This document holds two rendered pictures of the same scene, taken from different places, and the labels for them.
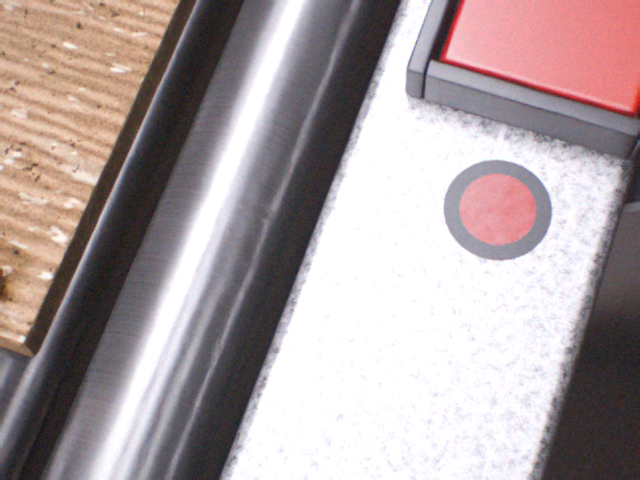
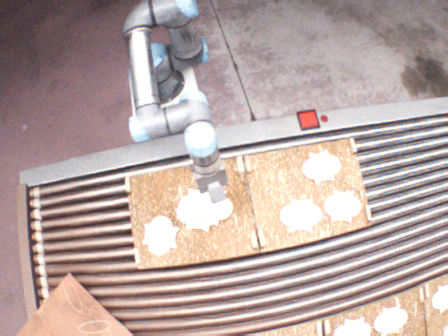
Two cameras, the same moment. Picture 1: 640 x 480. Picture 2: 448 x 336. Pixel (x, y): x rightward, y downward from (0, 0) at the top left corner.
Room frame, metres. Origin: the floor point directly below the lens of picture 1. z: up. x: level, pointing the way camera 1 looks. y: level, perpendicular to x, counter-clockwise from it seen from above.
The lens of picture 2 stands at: (0.90, 0.69, 2.68)
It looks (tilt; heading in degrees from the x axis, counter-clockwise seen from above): 64 degrees down; 246
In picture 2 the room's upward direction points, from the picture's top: 11 degrees counter-clockwise
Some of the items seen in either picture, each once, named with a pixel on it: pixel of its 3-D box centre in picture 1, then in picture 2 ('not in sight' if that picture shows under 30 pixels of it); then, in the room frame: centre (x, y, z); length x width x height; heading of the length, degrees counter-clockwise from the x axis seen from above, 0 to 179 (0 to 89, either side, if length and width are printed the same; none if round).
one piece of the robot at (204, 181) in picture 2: not in sight; (210, 178); (0.66, 0.04, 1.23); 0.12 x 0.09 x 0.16; 76
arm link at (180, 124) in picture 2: not in sight; (188, 114); (0.63, -0.08, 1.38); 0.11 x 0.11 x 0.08; 68
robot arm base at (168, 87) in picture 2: not in sight; (159, 79); (0.55, -0.55, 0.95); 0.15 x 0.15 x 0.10
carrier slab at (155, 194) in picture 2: not in sight; (188, 215); (0.74, -0.02, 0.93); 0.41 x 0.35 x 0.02; 155
